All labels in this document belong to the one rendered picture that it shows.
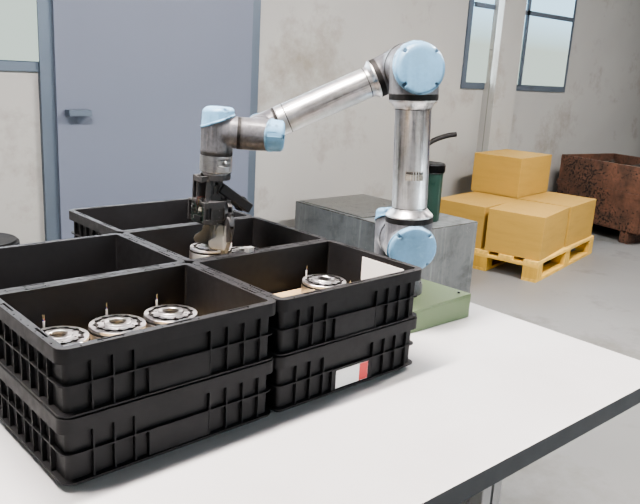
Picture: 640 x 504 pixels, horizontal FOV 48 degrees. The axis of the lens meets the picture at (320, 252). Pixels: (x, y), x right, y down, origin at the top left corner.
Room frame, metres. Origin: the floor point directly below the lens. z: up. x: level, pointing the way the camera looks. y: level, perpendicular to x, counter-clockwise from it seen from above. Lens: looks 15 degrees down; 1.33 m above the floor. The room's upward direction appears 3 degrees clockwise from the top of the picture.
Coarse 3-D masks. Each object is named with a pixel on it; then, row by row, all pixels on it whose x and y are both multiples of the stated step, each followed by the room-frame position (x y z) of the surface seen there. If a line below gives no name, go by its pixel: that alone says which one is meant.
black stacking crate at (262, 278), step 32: (256, 256) 1.51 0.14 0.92; (288, 256) 1.58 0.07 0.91; (320, 256) 1.64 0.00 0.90; (352, 256) 1.61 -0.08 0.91; (288, 288) 1.58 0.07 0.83; (288, 320) 1.22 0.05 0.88; (320, 320) 1.27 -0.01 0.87; (352, 320) 1.33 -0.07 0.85; (384, 320) 1.40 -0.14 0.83; (288, 352) 1.21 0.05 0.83
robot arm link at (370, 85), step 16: (368, 64) 1.81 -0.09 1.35; (336, 80) 1.81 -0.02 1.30; (352, 80) 1.80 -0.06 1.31; (368, 80) 1.80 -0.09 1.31; (384, 80) 1.79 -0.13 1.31; (304, 96) 1.80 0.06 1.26; (320, 96) 1.79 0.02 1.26; (336, 96) 1.79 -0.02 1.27; (352, 96) 1.79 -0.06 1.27; (368, 96) 1.81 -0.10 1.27; (272, 112) 1.78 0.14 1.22; (288, 112) 1.78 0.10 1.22; (304, 112) 1.78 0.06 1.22; (320, 112) 1.79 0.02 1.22; (336, 112) 1.82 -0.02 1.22; (288, 128) 1.78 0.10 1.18
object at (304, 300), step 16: (224, 256) 1.47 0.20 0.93; (240, 256) 1.48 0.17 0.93; (384, 256) 1.55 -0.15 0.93; (400, 272) 1.43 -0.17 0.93; (416, 272) 1.44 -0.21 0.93; (256, 288) 1.26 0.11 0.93; (336, 288) 1.29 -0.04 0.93; (352, 288) 1.31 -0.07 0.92; (368, 288) 1.35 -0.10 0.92; (384, 288) 1.38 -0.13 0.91; (288, 304) 1.21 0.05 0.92; (304, 304) 1.23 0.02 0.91
